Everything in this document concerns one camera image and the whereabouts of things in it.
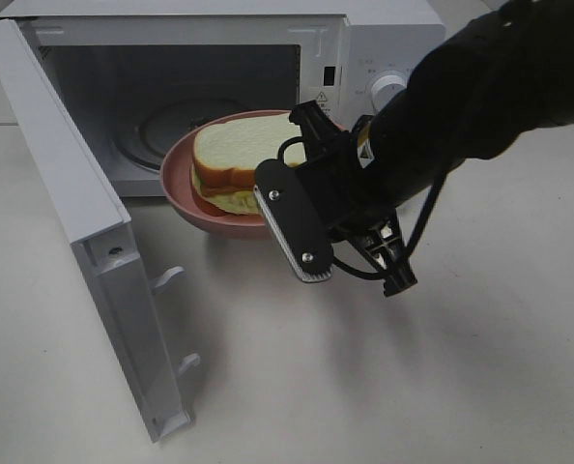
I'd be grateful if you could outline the white microwave oven body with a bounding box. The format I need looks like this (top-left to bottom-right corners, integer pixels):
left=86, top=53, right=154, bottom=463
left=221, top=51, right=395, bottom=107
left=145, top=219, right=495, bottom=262
left=0, top=1, right=445, bottom=197

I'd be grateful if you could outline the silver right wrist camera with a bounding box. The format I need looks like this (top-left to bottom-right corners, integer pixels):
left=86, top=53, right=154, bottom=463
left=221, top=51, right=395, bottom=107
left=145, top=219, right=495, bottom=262
left=253, top=159, right=333, bottom=283

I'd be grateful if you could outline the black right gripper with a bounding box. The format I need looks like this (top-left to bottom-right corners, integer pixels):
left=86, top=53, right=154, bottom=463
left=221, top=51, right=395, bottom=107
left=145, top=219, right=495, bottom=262
left=288, top=101, right=417, bottom=297

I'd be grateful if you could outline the upper white microwave knob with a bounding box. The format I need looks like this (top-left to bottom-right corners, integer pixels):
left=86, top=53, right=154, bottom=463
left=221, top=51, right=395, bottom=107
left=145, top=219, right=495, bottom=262
left=369, top=71, right=407, bottom=113

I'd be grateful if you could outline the white microwave door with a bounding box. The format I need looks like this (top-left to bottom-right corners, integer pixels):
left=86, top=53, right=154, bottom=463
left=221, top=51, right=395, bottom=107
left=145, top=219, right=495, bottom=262
left=0, top=19, right=200, bottom=442

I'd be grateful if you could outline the sandwich with cheese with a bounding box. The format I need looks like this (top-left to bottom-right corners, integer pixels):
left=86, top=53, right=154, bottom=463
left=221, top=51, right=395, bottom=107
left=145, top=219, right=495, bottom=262
left=191, top=113, right=301, bottom=216

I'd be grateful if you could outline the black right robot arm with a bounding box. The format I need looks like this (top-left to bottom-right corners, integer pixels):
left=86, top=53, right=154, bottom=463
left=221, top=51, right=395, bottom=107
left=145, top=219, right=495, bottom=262
left=257, top=1, right=574, bottom=296

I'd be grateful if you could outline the pink plate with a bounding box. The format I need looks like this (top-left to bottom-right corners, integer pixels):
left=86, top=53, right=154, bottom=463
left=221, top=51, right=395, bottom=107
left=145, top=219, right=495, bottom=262
left=159, top=110, right=290, bottom=240

